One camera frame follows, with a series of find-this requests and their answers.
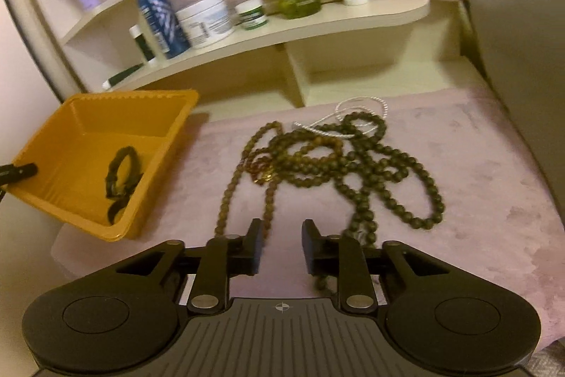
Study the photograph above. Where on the grey cushion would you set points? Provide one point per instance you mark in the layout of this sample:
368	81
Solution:
521	50

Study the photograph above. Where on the white lip balm stick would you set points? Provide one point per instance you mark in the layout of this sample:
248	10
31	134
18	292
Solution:
143	45

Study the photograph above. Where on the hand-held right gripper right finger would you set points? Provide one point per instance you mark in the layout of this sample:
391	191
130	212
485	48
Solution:
311	246

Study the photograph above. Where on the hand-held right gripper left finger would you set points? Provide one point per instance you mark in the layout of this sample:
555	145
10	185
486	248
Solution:
251	246

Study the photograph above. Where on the cream wooden shelf unit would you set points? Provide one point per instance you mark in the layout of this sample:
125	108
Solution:
309	21

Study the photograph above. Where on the small green-label jar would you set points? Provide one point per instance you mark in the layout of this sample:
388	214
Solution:
251	15

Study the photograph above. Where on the white cream jar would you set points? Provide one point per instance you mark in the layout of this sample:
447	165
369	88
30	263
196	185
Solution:
205	21

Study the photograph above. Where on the blue spray bottle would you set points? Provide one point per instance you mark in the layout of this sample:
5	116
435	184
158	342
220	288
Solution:
159	19

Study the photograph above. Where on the pink towel table cover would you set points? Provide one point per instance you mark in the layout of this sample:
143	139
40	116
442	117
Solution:
463	182

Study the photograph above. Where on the orange plastic tray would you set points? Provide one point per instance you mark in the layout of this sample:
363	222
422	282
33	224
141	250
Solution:
88	125

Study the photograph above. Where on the dark green tube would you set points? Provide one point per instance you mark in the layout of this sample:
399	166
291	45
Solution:
126	74

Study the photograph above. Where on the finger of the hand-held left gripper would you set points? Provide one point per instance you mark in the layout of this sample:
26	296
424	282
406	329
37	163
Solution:
22	172

